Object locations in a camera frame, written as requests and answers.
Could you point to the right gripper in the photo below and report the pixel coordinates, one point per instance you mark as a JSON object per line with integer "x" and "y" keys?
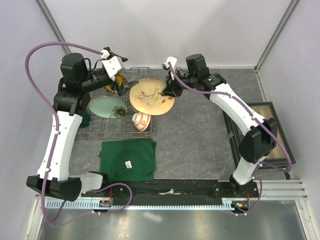
{"x": 172, "y": 89}

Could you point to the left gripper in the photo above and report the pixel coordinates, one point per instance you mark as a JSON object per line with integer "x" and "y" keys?
{"x": 124, "y": 86}

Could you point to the cream bird pattern plate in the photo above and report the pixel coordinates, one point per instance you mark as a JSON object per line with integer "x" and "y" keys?
{"x": 146, "y": 97}

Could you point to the mint green flower plate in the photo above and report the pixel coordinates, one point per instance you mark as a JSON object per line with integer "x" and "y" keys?
{"x": 108, "y": 107}

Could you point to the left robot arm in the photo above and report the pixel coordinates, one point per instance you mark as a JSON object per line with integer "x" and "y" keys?
{"x": 69, "y": 107}

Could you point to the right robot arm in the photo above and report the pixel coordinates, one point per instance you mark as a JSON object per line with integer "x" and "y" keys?
{"x": 259, "y": 133}

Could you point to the yellow patterned small plate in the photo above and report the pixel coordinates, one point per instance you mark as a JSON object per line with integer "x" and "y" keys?
{"x": 119, "y": 79}

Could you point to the white red pattern bowl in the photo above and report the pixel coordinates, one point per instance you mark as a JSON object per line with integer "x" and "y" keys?
{"x": 141, "y": 121}

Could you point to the dark green mug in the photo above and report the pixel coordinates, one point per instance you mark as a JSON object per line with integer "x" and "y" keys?
{"x": 86, "y": 120}

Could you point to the folded green cloth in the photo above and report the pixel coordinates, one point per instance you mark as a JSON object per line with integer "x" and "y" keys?
{"x": 128, "y": 160}

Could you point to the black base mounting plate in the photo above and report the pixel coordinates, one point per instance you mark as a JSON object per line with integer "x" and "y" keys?
{"x": 187, "y": 192}

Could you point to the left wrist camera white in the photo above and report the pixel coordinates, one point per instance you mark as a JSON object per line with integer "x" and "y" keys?
{"x": 112, "y": 63}

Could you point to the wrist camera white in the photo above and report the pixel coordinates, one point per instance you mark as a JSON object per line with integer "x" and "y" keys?
{"x": 112, "y": 63}
{"x": 169, "y": 63}

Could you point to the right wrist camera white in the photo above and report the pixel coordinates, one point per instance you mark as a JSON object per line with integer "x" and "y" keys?
{"x": 169, "y": 63}

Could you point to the grey wire dish rack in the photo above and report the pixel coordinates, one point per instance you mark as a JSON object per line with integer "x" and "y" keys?
{"x": 112, "y": 128}

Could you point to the blue slotted cable duct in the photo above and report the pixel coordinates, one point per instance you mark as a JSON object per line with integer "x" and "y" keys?
{"x": 90, "y": 204}

